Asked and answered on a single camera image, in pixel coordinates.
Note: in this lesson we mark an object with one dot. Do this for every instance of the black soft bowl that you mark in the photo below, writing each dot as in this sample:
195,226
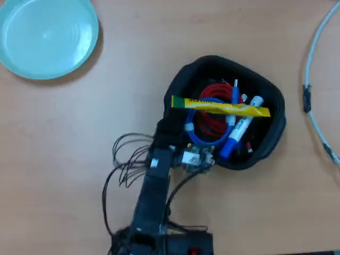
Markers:
273,127

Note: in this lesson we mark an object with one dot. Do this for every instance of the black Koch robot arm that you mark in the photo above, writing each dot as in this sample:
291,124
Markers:
155,196

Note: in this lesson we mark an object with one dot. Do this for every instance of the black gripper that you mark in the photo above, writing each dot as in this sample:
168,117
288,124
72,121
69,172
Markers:
170,130

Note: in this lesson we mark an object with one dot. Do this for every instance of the yellow instant coffee stick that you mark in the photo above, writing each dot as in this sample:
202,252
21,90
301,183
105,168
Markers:
223,107

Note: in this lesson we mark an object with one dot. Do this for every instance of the white marker with blue cap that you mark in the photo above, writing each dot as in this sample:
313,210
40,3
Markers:
236,132

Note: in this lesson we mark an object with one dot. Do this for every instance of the small blue screwdriver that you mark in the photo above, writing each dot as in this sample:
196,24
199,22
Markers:
235,93

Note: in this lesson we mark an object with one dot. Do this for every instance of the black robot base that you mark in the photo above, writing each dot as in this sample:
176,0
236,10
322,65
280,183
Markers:
172,244

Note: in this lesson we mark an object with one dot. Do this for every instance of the bare wrist camera board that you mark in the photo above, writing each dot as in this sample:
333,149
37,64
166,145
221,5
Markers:
195,159

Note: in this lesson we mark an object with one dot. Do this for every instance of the teal round plate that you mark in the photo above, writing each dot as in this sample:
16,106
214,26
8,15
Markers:
47,37

